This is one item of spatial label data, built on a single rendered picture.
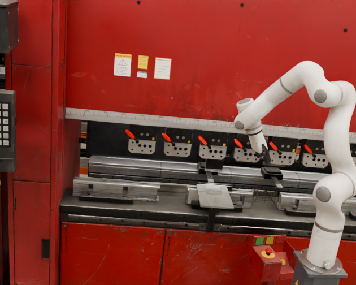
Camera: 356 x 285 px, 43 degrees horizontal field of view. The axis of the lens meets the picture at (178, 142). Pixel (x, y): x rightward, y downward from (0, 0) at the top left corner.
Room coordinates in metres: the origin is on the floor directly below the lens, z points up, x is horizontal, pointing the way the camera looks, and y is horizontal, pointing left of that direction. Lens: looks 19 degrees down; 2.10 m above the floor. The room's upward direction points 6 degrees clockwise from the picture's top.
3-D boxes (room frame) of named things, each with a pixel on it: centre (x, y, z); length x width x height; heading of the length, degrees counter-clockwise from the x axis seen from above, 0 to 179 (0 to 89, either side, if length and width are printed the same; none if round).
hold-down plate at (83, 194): (2.34, 0.37, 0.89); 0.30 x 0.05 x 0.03; 95
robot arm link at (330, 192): (1.72, -0.66, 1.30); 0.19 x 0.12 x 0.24; 135
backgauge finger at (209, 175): (2.60, -0.21, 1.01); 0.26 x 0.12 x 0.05; 5
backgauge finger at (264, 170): (2.64, -0.63, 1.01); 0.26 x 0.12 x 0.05; 5
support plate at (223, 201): (2.30, -0.23, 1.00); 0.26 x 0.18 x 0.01; 5
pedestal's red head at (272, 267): (2.14, -0.59, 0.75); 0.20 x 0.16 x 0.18; 108
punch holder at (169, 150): (2.43, 0.00, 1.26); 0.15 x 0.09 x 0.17; 95
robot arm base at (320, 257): (1.74, -0.68, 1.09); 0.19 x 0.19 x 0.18
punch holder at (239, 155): (2.46, -0.40, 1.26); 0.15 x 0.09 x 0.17; 95
